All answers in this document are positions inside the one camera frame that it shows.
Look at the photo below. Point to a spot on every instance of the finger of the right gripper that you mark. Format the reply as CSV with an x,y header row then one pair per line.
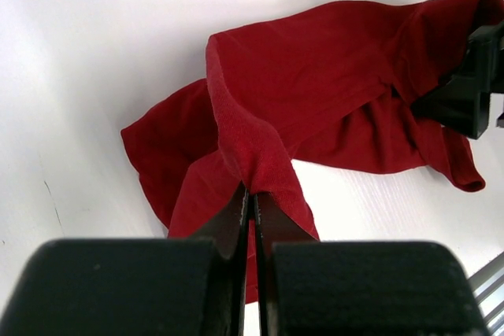
x,y
463,99

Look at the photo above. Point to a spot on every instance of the red t shirt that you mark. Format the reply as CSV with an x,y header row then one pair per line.
x,y
332,85

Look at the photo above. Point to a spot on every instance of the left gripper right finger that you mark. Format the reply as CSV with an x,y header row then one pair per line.
x,y
307,287

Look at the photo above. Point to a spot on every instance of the aluminium mounting rail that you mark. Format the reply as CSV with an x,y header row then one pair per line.
x,y
487,286

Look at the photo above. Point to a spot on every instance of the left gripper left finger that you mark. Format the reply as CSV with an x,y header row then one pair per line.
x,y
140,286

